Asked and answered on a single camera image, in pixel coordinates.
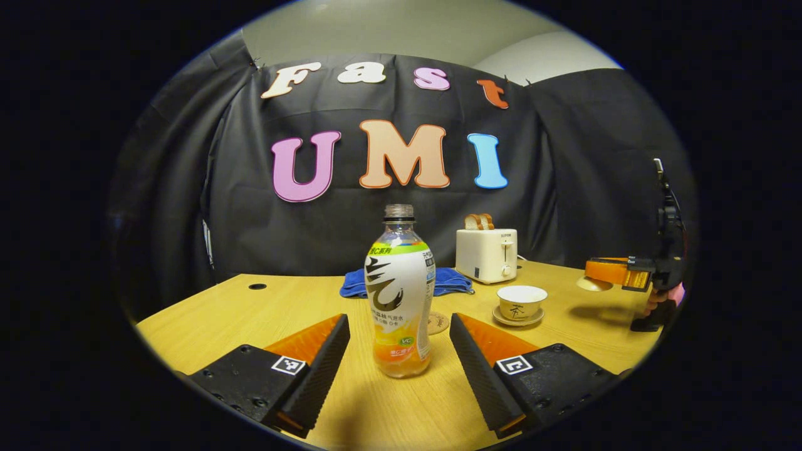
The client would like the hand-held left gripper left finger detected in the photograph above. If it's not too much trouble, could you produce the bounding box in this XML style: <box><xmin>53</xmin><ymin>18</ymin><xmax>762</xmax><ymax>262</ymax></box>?
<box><xmin>180</xmin><ymin>313</ymin><xmax>352</xmax><ymax>439</ymax></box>

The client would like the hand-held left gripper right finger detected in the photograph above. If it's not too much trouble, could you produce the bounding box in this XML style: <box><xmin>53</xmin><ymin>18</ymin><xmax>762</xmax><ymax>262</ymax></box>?
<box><xmin>449</xmin><ymin>312</ymin><xmax>628</xmax><ymax>439</ymax></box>

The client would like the cream teacup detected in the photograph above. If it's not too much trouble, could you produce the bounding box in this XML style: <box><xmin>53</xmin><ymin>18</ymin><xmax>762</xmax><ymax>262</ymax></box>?
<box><xmin>497</xmin><ymin>285</ymin><xmax>548</xmax><ymax>321</ymax></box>

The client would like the clear water bottle white label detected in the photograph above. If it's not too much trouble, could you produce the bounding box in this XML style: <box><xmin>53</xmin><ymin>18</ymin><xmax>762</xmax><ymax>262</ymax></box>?
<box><xmin>365</xmin><ymin>204</ymin><xmax>436</xmax><ymax>379</ymax></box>

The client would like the cream saucer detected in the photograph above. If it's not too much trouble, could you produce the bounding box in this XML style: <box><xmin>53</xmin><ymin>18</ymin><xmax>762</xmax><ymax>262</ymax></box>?
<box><xmin>492</xmin><ymin>305</ymin><xmax>545</xmax><ymax>328</ymax></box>

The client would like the black backdrop cloth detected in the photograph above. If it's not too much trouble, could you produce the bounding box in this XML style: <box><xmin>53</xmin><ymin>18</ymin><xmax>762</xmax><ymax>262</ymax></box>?
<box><xmin>107</xmin><ymin>30</ymin><xmax>699</xmax><ymax>320</ymax></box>

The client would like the blue folded towel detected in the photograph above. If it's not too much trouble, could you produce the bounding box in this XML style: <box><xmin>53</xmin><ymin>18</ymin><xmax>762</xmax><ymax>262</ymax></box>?
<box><xmin>340</xmin><ymin>267</ymin><xmax>475</xmax><ymax>299</ymax></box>

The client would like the cream white toaster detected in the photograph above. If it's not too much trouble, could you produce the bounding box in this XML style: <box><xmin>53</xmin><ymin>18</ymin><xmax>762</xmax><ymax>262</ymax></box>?
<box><xmin>456</xmin><ymin>228</ymin><xmax>519</xmax><ymax>285</ymax></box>

